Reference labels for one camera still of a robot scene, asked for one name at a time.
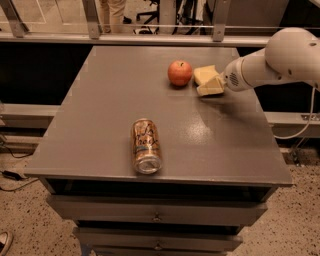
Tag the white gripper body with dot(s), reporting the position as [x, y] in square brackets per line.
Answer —
[232, 77]

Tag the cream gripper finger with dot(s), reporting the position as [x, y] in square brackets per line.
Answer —
[210, 85]

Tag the yellow sponge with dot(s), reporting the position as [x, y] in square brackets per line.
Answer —
[203, 74]

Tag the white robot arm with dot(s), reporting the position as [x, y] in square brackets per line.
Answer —
[291, 55]

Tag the red apple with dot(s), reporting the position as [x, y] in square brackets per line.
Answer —
[179, 72]

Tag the grey drawer cabinet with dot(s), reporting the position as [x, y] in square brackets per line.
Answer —
[218, 148]

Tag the crushed soda can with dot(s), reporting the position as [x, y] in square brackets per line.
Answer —
[146, 149]

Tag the black office chair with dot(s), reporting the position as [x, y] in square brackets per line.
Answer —
[148, 16]

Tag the person legs in background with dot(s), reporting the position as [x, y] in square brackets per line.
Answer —
[112, 15]

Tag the top drawer front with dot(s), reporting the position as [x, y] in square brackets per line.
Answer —
[162, 211]

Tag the drawer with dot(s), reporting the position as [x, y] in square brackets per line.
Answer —
[157, 240]
[162, 211]

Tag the metal railing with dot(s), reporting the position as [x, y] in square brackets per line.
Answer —
[220, 23]

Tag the shoe at bottom left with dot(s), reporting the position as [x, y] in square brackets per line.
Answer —
[6, 239]

